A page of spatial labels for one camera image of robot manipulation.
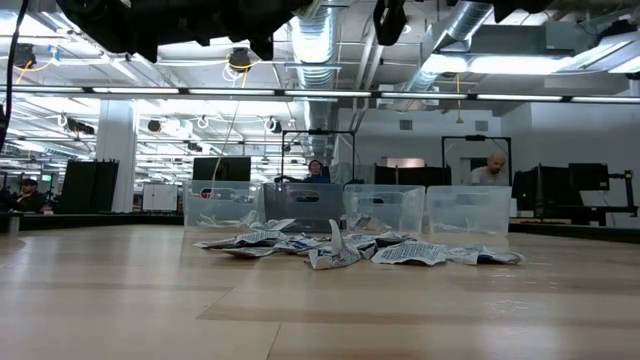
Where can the rectangular ceiling light panel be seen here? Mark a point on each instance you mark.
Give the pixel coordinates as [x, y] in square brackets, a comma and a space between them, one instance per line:
[530, 64]

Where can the black partition panel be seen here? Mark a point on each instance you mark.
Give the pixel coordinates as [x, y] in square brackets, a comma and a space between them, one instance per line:
[410, 176]
[90, 187]

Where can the long linear ceiling light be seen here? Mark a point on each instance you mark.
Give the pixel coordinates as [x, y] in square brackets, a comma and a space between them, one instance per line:
[325, 93]

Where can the crumpled white packet blue print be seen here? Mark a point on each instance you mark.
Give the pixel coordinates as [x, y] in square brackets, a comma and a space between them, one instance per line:
[334, 255]

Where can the black gantry frame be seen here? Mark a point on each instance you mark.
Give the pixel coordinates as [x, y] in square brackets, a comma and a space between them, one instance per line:
[320, 132]
[475, 137]

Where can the person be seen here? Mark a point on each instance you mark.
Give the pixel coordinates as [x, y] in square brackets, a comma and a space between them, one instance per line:
[29, 197]
[315, 174]
[490, 172]

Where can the white packet blue mark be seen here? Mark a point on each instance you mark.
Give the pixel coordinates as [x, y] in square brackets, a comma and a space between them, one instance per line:
[482, 256]

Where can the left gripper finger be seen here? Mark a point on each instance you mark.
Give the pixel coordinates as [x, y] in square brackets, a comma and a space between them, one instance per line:
[263, 47]

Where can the white square pillar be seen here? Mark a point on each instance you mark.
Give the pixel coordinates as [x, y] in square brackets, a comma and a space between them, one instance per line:
[116, 150]

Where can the silver spiral ventilation duct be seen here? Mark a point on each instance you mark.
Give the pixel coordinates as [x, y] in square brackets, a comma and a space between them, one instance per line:
[312, 45]

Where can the small grey cylinder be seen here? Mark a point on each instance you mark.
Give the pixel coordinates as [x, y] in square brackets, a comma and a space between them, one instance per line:
[14, 222]

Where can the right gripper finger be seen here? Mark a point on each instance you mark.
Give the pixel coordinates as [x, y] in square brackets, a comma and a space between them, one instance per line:
[390, 22]

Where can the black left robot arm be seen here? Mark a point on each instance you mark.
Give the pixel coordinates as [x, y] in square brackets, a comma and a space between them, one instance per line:
[150, 20]

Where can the plain white packet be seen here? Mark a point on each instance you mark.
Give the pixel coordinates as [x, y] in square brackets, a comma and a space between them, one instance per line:
[247, 220]
[217, 221]

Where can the black ceiling mounted device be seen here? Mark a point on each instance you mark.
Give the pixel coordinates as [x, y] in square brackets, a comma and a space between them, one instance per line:
[240, 59]
[25, 55]

